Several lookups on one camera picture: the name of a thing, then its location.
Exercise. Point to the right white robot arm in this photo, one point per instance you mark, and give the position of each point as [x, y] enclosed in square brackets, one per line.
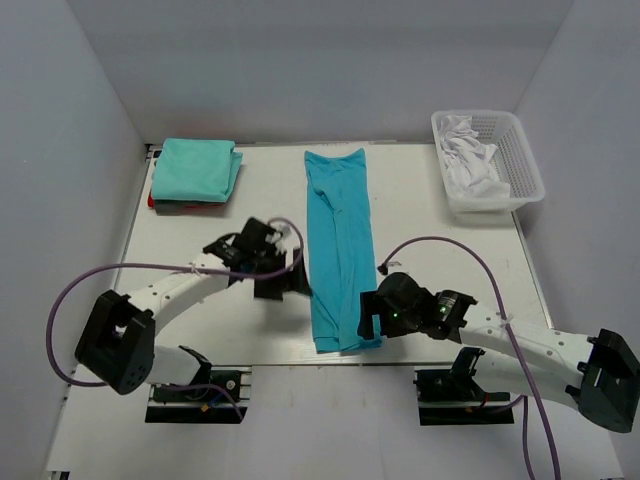
[598, 376]

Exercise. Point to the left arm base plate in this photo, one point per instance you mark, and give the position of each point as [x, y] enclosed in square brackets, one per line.
[225, 400]

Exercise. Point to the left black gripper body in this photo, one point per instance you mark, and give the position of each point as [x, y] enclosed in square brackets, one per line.
[268, 262]

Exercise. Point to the folded mint green t-shirt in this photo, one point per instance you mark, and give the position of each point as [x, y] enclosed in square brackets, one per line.
[194, 170]

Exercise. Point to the folded red t-shirt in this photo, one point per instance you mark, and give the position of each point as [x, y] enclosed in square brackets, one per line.
[152, 203]

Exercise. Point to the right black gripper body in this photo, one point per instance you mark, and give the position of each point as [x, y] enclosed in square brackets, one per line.
[399, 323]

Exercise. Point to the white plastic laundry basket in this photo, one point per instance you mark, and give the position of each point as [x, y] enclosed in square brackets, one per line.
[514, 161]

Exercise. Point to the blue t-shirt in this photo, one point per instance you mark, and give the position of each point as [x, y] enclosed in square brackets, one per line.
[341, 250]

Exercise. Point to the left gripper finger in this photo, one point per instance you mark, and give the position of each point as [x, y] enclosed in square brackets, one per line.
[296, 278]
[271, 289]

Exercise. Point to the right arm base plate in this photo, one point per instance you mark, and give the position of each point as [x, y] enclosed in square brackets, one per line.
[446, 400]

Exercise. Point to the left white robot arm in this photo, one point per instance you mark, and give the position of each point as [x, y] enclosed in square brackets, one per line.
[117, 343]

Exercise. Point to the crumpled white t-shirt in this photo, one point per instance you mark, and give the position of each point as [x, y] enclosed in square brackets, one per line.
[469, 171]

